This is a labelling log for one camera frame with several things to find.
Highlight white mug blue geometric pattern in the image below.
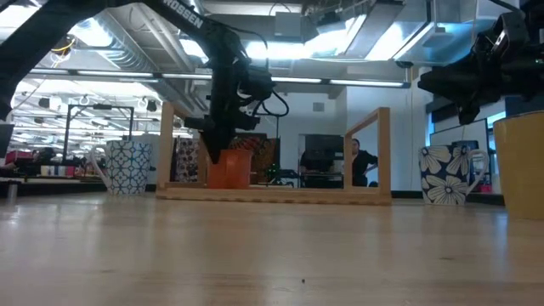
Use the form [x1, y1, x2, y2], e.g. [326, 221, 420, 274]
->
[89, 140, 153, 196]

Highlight wooden mug rack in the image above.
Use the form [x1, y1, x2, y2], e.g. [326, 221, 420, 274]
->
[155, 101, 394, 207]

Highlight silver ceiling air duct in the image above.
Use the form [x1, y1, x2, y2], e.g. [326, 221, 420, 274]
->
[301, 0, 502, 67]

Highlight person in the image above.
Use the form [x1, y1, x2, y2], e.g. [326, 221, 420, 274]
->
[350, 138, 379, 189]

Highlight blue mug white flowers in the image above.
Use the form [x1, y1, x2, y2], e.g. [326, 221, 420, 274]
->
[417, 144, 491, 207]

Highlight black metal frame stand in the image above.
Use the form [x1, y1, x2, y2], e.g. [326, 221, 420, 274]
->
[62, 103, 135, 166]

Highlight orange enamel mug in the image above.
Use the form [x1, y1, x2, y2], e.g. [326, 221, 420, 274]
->
[206, 148, 253, 190]

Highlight dark desk with monitor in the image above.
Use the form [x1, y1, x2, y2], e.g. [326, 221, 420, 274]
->
[298, 133, 345, 190]

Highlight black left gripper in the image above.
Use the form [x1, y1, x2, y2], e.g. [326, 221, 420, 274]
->
[184, 40, 275, 165]

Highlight long ceiling light strip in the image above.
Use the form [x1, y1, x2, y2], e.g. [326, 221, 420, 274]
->
[28, 68, 411, 89]

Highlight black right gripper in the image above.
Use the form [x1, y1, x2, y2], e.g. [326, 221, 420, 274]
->
[417, 11, 544, 127]

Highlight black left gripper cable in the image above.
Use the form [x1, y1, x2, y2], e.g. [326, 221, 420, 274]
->
[252, 88, 291, 119]

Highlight patterned fabric panels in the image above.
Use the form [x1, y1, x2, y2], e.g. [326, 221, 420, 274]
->
[173, 133, 282, 185]

